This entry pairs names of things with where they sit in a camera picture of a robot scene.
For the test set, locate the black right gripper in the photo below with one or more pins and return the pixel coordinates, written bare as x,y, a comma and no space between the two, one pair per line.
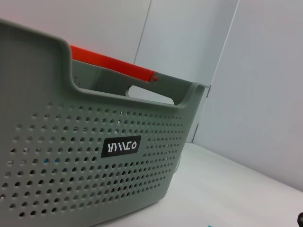
301,218

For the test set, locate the grey perforated storage bin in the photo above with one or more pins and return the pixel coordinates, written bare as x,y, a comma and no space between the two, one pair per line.
71,179

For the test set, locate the grey wall panel hinge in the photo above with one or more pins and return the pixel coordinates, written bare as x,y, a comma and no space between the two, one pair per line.
208,91

